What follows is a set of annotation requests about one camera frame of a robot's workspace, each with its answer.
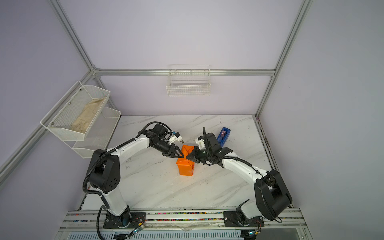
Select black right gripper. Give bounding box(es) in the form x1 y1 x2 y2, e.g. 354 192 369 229
184 146 212 164

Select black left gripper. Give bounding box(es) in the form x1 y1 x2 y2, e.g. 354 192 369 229
152 140 185 159

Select orange wrapping paper sheet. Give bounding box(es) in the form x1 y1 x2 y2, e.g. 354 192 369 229
177 145 195 177

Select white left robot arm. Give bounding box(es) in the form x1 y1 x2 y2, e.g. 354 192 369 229
82 135 184 217

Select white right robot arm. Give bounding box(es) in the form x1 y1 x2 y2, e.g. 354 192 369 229
185 147 293 225

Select blue tape dispenser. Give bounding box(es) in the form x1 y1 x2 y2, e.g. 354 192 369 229
217 127 231 148

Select white mesh lower shelf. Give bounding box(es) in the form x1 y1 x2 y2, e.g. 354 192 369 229
72 107 121 159

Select white mesh shelf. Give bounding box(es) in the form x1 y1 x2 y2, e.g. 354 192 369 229
72 107 121 159
40 81 110 142

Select beige cloth in shelf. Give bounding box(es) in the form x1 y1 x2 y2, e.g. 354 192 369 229
70 97 106 134

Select white mesh upper shelf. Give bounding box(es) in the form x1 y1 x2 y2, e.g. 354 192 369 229
40 81 110 142

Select white wire wall basket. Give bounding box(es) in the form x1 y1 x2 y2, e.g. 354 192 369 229
166 65 211 97

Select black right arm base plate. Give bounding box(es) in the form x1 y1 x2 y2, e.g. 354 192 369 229
223 211 265 228

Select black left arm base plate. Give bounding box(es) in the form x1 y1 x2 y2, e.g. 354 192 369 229
103 212 147 229

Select black corrugated cable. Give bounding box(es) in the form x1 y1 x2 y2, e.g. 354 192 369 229
82 121 173 240

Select aluminium front rail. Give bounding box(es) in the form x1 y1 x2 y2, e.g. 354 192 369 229
59 208 308 232

